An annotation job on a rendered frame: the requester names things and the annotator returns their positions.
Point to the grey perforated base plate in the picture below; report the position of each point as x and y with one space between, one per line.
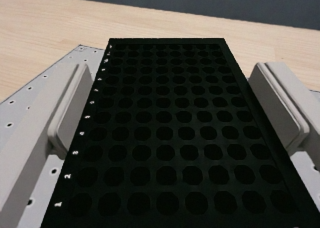
14 107

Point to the black well plate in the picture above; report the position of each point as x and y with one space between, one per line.
154 104

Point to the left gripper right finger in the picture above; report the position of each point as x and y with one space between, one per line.
290 107

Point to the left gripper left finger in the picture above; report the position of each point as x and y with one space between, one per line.
47 128

